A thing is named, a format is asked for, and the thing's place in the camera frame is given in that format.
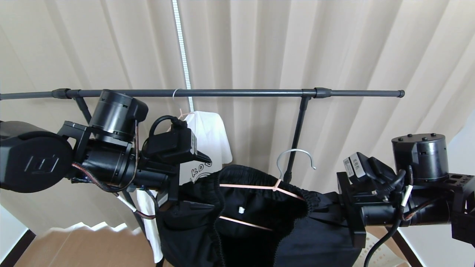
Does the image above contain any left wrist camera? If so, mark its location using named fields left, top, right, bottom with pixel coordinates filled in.
left=143, top=115, right=198, bottom=165

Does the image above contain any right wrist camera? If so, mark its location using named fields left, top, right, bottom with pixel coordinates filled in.
left=343, top=152, right=407, bottom=194

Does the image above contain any black clothes rack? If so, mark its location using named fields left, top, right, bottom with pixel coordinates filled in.
left=0, top=88, right=405, bottom=267

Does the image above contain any pink clothes hanger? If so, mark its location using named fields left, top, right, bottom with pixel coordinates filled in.
left=171, top=89, right=194, bottom=131
left=218, top=149, right=317, bottom=231

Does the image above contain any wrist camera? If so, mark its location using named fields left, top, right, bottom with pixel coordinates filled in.
left=143, top=115, right=198, bottom=165
left=343, top=152, right=407, bottom=194

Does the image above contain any white printed t-shirt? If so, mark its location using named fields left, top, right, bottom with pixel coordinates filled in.
left=135, top=111, right=233, bottom=264

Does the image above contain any white laundry basket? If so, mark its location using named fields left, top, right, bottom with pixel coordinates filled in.
left=362, top=235, right=409, bottom=267

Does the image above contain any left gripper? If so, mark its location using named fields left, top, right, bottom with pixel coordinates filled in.
left=79, top=143, right=212, bottom=214

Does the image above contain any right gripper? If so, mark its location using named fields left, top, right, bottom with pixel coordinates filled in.
left=336, top=172, right=452, bottom=248

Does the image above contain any black garment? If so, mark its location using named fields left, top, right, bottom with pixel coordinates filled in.
left=156, top=164, right=362, bottom=267

